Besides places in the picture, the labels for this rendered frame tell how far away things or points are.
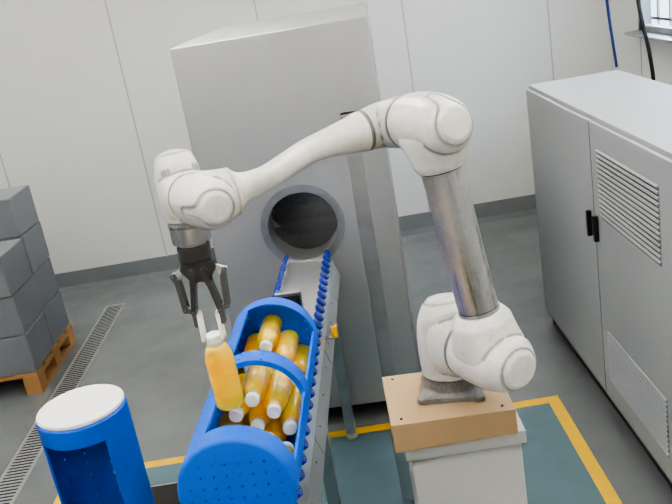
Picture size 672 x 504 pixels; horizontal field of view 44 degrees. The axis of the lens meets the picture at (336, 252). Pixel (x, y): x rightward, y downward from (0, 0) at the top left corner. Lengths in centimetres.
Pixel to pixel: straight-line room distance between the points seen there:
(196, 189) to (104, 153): 553
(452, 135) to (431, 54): 510
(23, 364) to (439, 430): 380
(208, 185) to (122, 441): 130
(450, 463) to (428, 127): 93
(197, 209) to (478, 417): 96
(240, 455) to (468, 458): 64
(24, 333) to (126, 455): 283
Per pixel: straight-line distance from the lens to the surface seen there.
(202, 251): 185
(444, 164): 188
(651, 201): 316
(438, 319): 218
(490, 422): 221
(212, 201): 162
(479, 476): 232
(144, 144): 707
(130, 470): 281
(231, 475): 201
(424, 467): 228
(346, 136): 196
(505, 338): 203
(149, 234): 726
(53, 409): 283
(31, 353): 556
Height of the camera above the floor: 219
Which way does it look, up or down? 18 degrees down
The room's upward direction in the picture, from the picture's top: 10 degrees counter-clockwise
